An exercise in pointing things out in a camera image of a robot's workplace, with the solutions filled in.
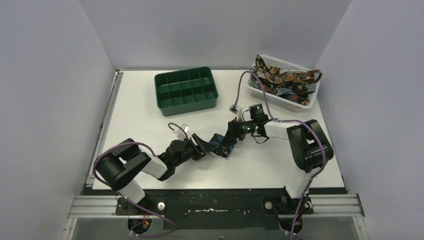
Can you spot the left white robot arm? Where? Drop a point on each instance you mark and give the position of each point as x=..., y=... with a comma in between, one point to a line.
x=118, y=166

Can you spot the green compartment tray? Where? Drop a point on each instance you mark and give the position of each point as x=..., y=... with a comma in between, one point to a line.
x=185, y=91

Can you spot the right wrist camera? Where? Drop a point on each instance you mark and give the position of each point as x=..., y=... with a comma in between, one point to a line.
x=238, y=111

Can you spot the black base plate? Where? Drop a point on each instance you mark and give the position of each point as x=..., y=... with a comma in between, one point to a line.
x=212, y=209

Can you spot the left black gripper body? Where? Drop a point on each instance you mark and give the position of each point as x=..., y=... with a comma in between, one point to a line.
x=199, y=149

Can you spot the white plastic basket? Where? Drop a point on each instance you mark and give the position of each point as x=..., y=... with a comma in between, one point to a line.
x=282, y=103

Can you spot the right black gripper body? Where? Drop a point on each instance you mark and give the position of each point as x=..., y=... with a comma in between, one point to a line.
x=245, y=128

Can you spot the pile of patterned ties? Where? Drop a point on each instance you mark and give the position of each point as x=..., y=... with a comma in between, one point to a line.
x=284, y=81

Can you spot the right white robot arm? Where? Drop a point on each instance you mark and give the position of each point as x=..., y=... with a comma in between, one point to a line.
x=308, y=143

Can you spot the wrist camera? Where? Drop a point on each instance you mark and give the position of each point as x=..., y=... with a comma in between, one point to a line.
x=182, y=132
x=238, y=111

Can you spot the blue patterned tie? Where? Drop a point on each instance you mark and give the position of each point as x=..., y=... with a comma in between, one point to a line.
x=216, y=139

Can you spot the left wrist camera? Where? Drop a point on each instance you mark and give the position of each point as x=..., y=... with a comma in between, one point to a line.
x=182, y=132

